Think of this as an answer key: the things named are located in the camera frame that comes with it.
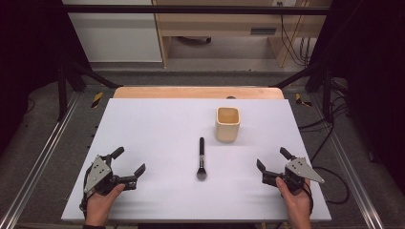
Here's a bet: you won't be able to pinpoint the hanging black cables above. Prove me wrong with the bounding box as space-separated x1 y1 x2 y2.
276 2 312 68

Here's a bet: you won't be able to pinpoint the black horizontal frame bar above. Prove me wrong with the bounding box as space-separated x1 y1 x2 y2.
62 4 332 15

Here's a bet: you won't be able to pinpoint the white cabinet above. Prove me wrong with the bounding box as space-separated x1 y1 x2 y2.
62 0 163 63

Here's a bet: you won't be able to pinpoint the beige square cup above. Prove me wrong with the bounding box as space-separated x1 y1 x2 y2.
215 106 242 143

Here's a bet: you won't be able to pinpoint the black makeup brush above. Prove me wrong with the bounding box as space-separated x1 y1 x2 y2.
196 136 208 181

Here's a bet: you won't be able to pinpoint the white board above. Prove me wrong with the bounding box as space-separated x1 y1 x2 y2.
60 97 332 223

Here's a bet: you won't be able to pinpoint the bundle of black floor cables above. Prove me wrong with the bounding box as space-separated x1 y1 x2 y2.
298 79 351 133

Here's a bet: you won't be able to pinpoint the white wall socket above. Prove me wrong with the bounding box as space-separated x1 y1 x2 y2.
271 0 298 8

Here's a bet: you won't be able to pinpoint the looped black floor cable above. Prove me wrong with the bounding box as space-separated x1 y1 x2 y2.
309 125 351 205

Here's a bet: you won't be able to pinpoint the dark curtain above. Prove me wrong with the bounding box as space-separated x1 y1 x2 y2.
0 0 93 156
309 0 405 187

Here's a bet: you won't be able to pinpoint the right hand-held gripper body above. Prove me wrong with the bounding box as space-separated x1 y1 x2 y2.
261 156 326 194

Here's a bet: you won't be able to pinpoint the person's right hand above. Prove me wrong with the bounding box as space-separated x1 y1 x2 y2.
275 177 312 222

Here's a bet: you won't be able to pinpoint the light wooden desk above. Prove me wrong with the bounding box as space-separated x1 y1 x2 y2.
152 0 332 69

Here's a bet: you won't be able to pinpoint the person's left hand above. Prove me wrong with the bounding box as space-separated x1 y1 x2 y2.
85 183 126 225

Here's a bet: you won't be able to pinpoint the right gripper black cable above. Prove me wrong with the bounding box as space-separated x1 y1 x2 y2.
303 179 315 216

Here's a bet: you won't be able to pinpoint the yellow black tape marker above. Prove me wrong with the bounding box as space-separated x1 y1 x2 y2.
294 93 313 108
91 92 105 109

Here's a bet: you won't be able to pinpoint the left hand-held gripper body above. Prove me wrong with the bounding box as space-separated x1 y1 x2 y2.
83 155 139 196

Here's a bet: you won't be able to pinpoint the black metal stand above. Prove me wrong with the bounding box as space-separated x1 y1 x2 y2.
56 60 124 122
269 61 334 124

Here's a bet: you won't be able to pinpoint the aluminium rail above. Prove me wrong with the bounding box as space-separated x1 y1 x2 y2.
309 94 386 229
0 92 81 229

